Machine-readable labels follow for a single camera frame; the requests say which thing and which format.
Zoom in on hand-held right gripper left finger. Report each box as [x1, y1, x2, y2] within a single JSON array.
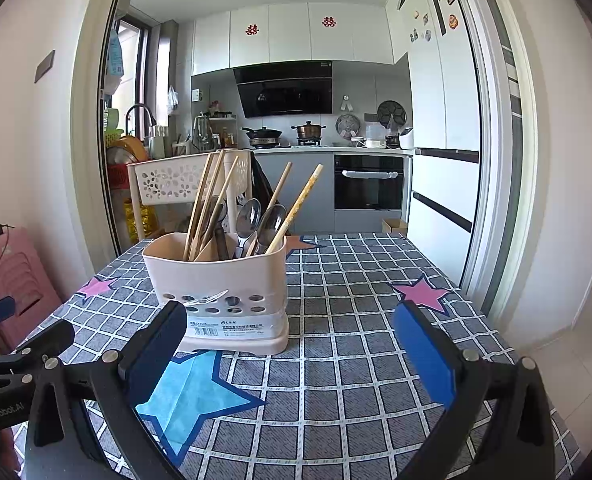
[[28, 301, 189, 478]]

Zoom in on grey wall switch panel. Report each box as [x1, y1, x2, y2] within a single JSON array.
[[34, 50, 56, 84]]

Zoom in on grey checked star tablecloth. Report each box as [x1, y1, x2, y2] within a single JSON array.
[[13, 232, 582, 480]]

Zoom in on cream perforated plastic cart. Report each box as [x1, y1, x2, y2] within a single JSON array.
[[127, 150, 254, 256]]

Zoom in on glass jar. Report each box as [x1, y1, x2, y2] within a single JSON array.
[[194, 112, 214, 153]]

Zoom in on cream plastic utensil holder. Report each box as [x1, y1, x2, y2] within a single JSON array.
[[141, 232, 291, 356]]

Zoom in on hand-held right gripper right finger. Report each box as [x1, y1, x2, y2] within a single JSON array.
[[393, 301, 557, 476]]

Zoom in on black wok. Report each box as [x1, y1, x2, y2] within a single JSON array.
[[240, 126, 284, 148]]

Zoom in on red plastic basket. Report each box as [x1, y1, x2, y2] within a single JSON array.
[[107, 162, 132, 188]]

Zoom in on white upper kitchen cabinets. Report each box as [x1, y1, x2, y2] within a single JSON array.
[[192, 2, 394, 77]]

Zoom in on steel cooking pot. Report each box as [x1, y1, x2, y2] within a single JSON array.
[[291, 121, 327, 142]]

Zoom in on black built-in oven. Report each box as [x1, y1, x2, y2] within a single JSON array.
[[333, 154, 407, 211]]

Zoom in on pink chair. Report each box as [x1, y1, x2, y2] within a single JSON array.
[[0, 225, 62, 356]]

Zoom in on black bag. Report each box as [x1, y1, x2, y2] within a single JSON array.
[[250, 152, 277, 233]]

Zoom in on white refrigerator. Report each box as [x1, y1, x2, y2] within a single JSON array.
[[396, 0, 482, 271]]

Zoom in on curved kitchen faucet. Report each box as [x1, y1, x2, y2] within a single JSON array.
[[124, 104, 157, 141]]

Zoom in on yellow package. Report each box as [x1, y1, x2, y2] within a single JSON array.
[[123, 200, 154, 241]]

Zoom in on group of fridge magnets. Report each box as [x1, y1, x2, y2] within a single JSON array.
[[408, 0, 459, 43]]

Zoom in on round metal strainer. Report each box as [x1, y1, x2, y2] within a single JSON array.
[[336, 113, 361, 138]]

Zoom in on black range hood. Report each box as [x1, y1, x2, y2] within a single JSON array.
[[233, 60, 334, 118]]

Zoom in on blue hanging packet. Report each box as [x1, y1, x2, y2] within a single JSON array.
[[107, 27, 126, 78]]

